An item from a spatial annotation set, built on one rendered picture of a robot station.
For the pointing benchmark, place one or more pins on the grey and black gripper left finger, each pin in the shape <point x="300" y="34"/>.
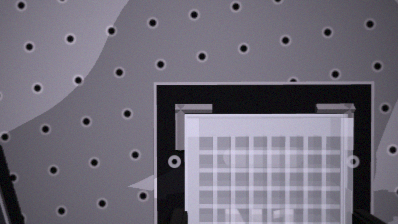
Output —
<point x="179" y="216"/>

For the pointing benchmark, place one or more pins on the white well plate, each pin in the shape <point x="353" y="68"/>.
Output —
<point x="268" y="168"/>

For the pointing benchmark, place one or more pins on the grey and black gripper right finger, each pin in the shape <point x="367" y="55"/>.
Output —
<point x="361" y="216"/>

